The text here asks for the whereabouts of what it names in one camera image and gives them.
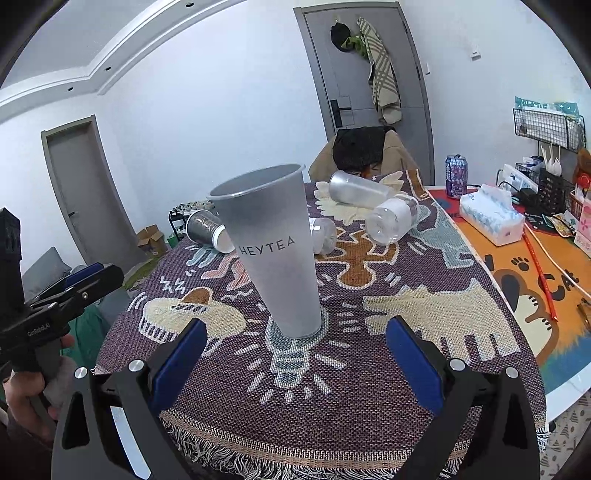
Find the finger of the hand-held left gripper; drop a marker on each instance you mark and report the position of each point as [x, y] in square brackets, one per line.
[104, 282]
[85, 272]

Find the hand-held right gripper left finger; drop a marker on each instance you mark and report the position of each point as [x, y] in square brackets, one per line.
[182, 364]

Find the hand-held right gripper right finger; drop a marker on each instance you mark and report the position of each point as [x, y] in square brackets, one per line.
[411, 364]

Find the person's left forearm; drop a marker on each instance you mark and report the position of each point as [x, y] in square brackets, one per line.
[21, 450]

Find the dark paper cup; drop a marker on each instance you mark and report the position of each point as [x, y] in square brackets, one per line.
[203, 228]

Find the tall grey cup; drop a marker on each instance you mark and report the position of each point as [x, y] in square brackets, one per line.
[277, 258]

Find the clear cup with white band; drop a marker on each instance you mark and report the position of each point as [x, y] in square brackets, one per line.
[392, 217]

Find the frosted plastic cup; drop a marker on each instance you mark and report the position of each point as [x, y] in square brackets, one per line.
[355, 187]

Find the person's left hand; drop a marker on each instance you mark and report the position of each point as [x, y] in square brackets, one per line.
[21, 392]

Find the green cloth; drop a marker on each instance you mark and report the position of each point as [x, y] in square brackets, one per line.
[92, 332]

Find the cardboard box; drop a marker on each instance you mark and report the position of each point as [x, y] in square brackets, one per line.
[150, 240]

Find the printed woven blanket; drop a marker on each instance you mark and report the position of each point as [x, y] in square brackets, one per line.
[369, 415]

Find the grey room door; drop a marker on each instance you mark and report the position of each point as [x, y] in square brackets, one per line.
[83, 184]

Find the black shoe rack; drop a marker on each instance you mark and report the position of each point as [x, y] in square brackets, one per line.
[180, 217]

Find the orange cat table mat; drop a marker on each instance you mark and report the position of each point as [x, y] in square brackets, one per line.
[508, 277]

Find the red stick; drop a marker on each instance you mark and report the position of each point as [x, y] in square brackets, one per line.
[542, 277]

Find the blue white tissue pack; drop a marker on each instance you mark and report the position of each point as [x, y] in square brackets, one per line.
[489, 217]

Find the grey patterned cloth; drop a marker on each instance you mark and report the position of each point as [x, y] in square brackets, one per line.
[568, 445]

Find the purple drink can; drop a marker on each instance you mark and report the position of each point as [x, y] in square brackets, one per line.
[456, 177]

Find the colourful snack packet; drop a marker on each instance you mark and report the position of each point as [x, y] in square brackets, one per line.
[559, 225]

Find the white power strip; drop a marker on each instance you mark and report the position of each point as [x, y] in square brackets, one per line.
[519, 175]

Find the pink packet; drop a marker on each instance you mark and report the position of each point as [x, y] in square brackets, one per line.
[584, 228]

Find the black jacket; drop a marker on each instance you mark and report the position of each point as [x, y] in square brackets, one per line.
[358, 147]

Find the black mesh holder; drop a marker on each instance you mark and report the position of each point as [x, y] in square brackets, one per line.
[556, 191]

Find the white plastic cutlery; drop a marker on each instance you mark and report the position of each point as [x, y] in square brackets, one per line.
[551, 159]

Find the brown stuffed toy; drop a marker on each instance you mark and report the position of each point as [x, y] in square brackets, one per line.
[584, 168]

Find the plaid scarf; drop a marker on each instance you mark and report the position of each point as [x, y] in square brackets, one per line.
[383, 78]

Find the grey entrance door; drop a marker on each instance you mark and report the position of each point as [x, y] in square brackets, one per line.
[323, 55]

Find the green hanging toy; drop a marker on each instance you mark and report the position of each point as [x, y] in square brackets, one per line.
[358, 46]

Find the black cap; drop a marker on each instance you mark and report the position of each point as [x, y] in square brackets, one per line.
[339, 34]

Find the white wall switch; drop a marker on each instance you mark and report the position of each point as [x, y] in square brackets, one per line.
[475, 54]

